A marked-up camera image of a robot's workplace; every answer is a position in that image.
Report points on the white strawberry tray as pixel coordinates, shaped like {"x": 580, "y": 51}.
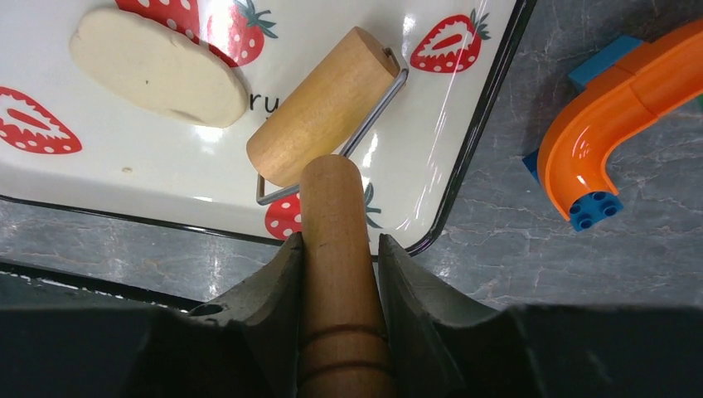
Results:
{"x": 69, "y": 143}

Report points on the wooden dough roller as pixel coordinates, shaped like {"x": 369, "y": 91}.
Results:
{"x": 342, "y": 343}

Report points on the orange curved toy track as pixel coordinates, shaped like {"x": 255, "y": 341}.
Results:
{"x": 658, "y": 76}

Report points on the white dough piece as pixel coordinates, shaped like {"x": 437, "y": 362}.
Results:
{"x": 156, "y": 68}

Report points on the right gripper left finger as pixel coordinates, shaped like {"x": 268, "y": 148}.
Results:
{"x": 241, "y": 344}

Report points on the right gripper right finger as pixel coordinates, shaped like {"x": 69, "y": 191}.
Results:
{"x": 446, "y": 344}

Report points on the blue toy brick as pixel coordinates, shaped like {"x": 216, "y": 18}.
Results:
{"x": 595, "y": 206}

